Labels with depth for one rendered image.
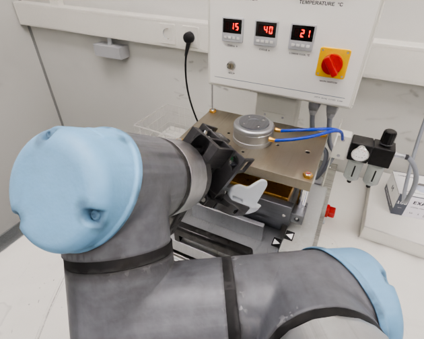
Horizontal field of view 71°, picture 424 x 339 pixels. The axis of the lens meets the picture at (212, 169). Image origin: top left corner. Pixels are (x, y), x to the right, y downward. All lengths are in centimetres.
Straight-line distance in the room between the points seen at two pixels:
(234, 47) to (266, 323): 58
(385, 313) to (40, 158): 22
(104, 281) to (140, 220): 4
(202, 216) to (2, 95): 145
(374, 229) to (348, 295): 74
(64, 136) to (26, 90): 175
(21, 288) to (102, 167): 76
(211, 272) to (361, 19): 52
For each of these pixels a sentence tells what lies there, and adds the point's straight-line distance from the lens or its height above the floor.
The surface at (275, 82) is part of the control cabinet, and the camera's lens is 68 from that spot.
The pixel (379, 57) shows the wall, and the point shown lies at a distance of 100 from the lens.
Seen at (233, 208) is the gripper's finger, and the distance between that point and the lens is 39.
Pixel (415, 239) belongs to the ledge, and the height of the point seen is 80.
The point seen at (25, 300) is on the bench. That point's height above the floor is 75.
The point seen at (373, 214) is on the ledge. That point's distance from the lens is 99.
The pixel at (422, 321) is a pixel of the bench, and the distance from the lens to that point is 88.
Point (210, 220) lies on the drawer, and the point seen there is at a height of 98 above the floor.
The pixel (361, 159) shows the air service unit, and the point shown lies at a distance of 70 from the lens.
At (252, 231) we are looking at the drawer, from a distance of 58.
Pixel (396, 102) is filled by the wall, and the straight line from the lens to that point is 109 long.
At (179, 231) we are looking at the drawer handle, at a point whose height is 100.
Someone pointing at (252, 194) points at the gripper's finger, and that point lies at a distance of 43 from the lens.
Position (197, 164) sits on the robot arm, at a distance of 27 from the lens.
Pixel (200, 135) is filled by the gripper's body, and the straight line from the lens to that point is 30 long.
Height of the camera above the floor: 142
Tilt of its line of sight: 37 degrees down
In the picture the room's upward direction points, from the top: straight up
